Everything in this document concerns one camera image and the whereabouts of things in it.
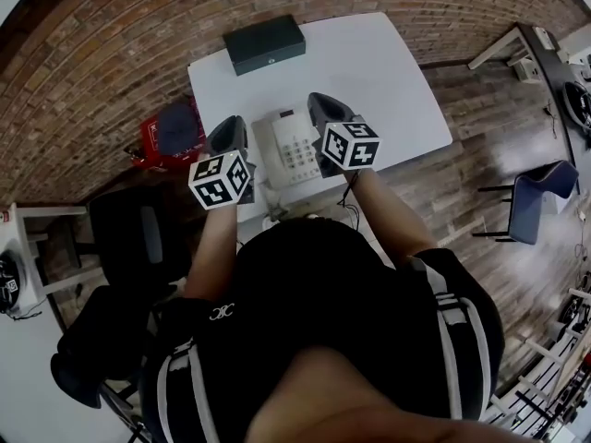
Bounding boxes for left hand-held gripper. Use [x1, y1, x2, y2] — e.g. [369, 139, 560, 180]
[187, 114, 258, 211]

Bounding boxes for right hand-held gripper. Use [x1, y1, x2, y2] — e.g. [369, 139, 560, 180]
[308, 91, 382, 179]

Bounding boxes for white curved plastic object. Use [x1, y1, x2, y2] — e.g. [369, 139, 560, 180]
[251, 118, 278, 187]

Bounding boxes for white desk telephone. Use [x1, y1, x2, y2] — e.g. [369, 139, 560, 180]
[258, 108, 327, 189]

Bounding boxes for person's right forearm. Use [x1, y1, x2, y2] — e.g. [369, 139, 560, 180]
[348, 168, 438, 271]

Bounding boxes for person's left forearm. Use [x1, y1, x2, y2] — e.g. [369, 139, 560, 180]
[184, 203, 242, 302]

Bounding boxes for red fire equipment box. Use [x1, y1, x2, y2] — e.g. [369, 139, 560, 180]
[140, 102, 205, 170]

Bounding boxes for black office chair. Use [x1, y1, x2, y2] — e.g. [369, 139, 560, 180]
[87, 185, 195, 294]

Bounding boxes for dark green metal box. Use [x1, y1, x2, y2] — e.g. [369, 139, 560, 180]
[223, 14, 307, 77]

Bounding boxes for person's black shirt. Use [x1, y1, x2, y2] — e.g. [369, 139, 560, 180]
[140, 217, 505, 443]

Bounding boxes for small white box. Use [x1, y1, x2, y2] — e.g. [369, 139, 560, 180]
[513, 56, 542, 83]

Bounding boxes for blue chair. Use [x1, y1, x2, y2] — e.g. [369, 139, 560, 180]
[471, 159, 581, 246]

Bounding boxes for white side table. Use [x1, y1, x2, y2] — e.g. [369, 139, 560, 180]
[0, 202, 90, 320]

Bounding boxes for black padded chair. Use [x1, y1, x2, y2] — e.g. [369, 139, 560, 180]
[50, 286, 161, 410]

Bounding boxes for black desk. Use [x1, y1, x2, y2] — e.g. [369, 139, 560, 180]
[516, 22, 591, 168]

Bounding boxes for round black device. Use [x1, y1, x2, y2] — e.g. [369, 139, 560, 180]
[562, 79, 591, 134]
[0, 250, 25, 314]

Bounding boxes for person's head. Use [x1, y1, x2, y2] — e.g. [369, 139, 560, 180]
[247, 347, 555, 443]

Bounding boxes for white metal rack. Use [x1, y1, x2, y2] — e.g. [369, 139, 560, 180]
[487, 286, 591, 440]

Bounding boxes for black cable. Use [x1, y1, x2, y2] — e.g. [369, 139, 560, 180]
[338, 172, 367, 223]

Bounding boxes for grey shoulder strap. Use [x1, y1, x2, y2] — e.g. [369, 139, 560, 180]
[405, 256, 491, 422]
[155, 338, 221, 443]

